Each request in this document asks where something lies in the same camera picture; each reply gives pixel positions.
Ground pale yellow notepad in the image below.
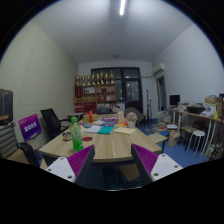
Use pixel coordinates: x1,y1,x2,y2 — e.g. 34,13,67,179
112,126,137,136

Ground orange book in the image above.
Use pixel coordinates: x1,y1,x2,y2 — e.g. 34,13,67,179
114,121,129,128

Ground dark cabinet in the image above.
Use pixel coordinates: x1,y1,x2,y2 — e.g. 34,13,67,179
0,88,14,126

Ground wooden desk white legs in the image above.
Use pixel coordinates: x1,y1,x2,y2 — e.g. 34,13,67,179
171,108,224,158

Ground cardboard box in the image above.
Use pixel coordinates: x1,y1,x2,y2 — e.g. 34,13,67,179
204,96,224,116

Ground white round stool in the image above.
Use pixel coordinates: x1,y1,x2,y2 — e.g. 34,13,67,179
185,129,207,155

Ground small round white table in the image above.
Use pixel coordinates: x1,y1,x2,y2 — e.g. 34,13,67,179
67,112,84,122

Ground teal book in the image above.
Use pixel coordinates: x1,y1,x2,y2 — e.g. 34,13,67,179
96,125,115,135

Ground ceiling tube light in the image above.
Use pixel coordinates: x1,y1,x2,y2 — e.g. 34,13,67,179
118,0,127,17

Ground grey striped chair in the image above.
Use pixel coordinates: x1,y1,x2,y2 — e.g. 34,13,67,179
0,122,19,159

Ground black chair back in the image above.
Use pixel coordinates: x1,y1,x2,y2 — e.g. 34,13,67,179
16,141,43,168

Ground shelf unit with trophies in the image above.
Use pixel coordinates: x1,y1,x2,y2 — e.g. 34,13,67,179
73,70,118,114

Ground purple sign board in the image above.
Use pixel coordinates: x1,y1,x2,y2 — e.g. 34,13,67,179
18,113,43,142

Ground white paper booklet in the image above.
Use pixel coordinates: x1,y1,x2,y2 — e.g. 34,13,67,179
85,124,103,134

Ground black office chair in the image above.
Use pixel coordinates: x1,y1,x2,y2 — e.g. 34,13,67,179
40,107,71,141

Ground brown chair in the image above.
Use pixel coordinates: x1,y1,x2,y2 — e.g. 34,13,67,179
124,106,145,128

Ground green drink bottle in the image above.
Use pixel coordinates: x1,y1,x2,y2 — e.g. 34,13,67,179
69,116,85,153

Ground wooden stool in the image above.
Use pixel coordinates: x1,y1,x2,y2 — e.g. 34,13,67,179
178,125,198,148

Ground yellow gift box red ribbon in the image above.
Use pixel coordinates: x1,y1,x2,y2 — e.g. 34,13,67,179
82,110,99,124

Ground stack of books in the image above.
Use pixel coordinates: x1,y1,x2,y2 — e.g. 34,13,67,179
155,110,173,127

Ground pink flat box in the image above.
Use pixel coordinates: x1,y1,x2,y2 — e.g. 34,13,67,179
103,116,118,124

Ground pink flowers in white pot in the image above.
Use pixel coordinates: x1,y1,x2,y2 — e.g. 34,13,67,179
125,112,138,129

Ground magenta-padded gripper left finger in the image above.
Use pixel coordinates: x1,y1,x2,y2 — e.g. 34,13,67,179
44,144,96,188

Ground black tripod stand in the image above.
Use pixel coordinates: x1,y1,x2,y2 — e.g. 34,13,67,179
145,89,153,126

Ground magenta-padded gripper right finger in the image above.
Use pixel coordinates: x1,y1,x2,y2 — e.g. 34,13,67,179
130,143,184,187

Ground small orange upright box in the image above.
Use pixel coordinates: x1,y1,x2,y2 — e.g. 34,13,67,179
116,110,126,124

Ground computer monitor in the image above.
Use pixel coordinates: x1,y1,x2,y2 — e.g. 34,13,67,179
168,94,181,107

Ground white air conditioner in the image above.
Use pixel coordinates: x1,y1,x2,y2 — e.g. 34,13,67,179
152,62,166,76

